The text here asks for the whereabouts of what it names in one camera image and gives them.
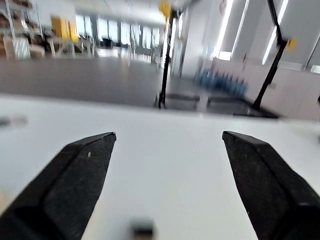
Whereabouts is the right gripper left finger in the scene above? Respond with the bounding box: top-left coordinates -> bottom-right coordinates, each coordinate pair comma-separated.
0,131 -> 117,240

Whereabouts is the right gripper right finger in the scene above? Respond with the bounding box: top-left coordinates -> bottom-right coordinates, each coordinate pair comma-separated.
222,130 -> 320,240

